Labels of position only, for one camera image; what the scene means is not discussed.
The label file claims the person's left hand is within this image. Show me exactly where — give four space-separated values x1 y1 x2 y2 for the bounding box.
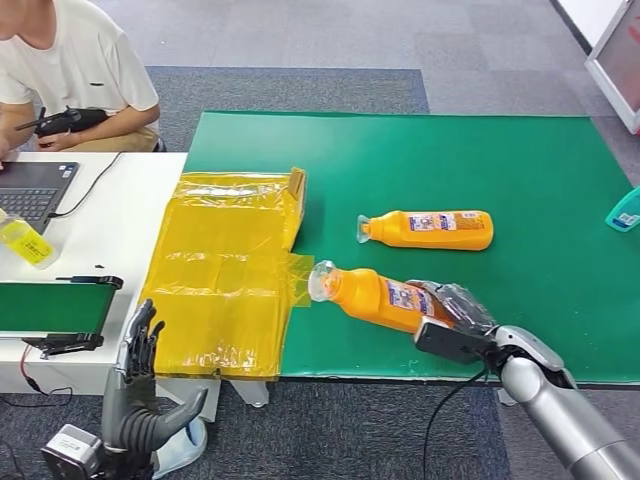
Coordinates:
37 129 76 154

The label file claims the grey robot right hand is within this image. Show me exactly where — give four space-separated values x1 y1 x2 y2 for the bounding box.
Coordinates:
405 278 498 333

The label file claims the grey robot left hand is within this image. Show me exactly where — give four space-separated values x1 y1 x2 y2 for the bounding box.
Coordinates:
101 298 209 458

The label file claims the black remote controller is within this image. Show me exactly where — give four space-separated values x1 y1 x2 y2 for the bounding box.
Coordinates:
14 105 109 140

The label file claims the orange detergent bottle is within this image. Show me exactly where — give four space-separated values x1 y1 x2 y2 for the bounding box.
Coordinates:
355 209 495 253
307 259 454 335

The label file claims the clear bottle yellow label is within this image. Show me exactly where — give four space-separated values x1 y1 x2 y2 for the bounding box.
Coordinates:
0 208 62 271

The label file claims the teal plastic bottle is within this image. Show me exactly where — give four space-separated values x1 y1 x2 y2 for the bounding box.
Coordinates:
605 186 640 234

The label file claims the dark grey laptop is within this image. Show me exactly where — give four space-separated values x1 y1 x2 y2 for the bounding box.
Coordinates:
0 160 80 236

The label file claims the white rounded base foot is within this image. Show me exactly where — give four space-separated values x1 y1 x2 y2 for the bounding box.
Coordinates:
152 417 209 480

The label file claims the person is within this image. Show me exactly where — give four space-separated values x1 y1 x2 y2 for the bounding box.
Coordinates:
0 0 162 164

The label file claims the white desk leg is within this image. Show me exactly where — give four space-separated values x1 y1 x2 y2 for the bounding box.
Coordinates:
155 378 222 424

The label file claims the white low desk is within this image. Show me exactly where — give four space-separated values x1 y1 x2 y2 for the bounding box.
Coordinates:
0 150 189 397

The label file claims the green table mat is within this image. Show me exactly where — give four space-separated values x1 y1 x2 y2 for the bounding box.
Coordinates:
182 109 640 387

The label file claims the yellow film-wrapped box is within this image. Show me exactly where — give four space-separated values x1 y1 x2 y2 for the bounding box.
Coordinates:
139 166 316 382

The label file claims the white framed sign board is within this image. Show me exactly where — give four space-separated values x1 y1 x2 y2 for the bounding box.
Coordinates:
584 0 640 136

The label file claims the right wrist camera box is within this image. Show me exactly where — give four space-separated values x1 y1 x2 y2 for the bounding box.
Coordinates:
414 316 496 367

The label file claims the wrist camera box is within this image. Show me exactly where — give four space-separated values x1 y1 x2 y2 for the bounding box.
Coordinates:
414 316 496 367
41 423 107 480

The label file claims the black laptop cable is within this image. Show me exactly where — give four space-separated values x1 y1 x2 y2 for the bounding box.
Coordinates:
47 150 124 220

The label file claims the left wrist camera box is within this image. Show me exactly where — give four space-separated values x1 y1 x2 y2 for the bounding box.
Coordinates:
41 423 107 480

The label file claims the green panel black frame device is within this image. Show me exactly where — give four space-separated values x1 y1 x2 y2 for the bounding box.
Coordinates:
0 274 125 354

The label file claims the thin red black cable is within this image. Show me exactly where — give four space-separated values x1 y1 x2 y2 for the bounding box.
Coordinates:
0 344 73 409

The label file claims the black right camera cable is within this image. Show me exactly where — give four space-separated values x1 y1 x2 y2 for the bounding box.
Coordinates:
422 367 490 480

